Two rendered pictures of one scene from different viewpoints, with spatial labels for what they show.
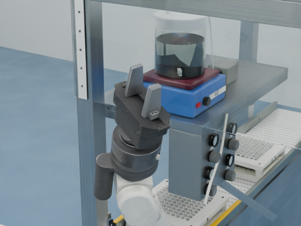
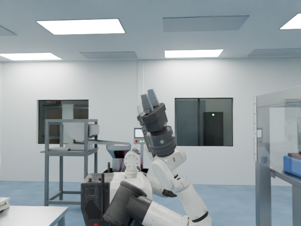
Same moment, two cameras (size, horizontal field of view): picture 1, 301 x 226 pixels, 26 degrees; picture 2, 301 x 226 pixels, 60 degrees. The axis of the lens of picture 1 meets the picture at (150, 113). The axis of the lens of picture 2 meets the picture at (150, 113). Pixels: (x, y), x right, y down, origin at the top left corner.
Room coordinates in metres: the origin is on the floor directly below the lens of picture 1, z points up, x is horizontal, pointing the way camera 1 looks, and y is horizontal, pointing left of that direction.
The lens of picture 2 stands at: (0.59, -0.73, 1.51)
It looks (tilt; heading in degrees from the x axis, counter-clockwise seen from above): 1 degrees up; 60
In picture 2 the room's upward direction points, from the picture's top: straight up
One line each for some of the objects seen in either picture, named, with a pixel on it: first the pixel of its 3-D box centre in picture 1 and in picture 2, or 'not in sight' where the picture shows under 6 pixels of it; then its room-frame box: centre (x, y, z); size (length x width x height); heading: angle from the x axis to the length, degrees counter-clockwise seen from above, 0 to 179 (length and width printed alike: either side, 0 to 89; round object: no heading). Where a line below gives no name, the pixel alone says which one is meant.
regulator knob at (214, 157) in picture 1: (214, 155); not in sight; (1.65, -0.18, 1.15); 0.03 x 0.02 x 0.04; 147
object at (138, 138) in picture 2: not in sight; (141, 148); (2.35, 2.66, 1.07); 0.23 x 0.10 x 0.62; 146
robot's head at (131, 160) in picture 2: not in sight; (131, 161); (1.10, 0.35, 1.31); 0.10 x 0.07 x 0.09; 64
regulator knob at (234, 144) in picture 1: (233, 143); not in sight; (1.75, -0.24, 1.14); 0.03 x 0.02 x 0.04; 147
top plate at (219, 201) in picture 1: (178, 204); not in sight; (1.86, -0.09, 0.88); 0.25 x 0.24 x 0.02; 58
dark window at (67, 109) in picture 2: not in sight; (63, 121); (1.89, 5.87, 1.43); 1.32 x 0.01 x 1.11; 146
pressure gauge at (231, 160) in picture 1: (229, 160); not in sight; (1.74, -0.23, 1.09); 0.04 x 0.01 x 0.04; 147
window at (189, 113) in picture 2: not in sight; (203, 122); (4.69, 4.00, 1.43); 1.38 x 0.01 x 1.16; 146
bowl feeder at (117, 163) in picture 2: not in sight; (123, 158); (2.09, 2.72, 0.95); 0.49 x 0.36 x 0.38; 146
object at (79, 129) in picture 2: not in sight; (84, 165); (1.76, 3.52, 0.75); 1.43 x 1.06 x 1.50; 146
